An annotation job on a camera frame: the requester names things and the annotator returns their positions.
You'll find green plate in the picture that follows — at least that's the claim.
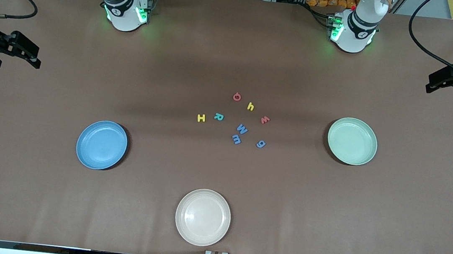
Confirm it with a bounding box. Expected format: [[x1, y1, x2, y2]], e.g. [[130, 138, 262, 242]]
[[325, 115, 380, 168]]

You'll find blue plate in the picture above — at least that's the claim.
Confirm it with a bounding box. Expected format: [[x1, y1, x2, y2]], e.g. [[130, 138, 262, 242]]
[[74, 118, 130, 173]]

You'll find beige plate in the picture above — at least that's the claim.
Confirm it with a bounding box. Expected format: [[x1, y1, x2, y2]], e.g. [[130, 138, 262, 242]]
[[173, 187, 234, 249]]

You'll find brown table mat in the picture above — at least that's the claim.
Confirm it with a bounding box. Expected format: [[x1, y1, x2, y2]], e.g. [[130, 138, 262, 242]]
[[0, 0, 453, 254]]

